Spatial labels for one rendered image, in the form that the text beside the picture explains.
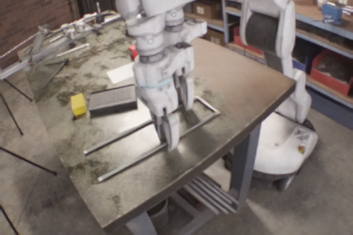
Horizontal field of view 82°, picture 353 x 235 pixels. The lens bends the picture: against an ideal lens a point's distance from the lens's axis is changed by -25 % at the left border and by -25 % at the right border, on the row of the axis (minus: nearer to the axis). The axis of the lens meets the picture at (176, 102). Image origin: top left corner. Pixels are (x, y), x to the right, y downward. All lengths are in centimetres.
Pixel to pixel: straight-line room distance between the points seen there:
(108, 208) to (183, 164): 21
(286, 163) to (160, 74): 100
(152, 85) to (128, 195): 25
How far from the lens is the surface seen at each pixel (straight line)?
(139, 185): 61
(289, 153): 138
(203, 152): 65
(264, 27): 98
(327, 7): 178
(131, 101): 81
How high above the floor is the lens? 137
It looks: 38 degrees down
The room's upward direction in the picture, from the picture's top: 8 degrees counter-clockwise
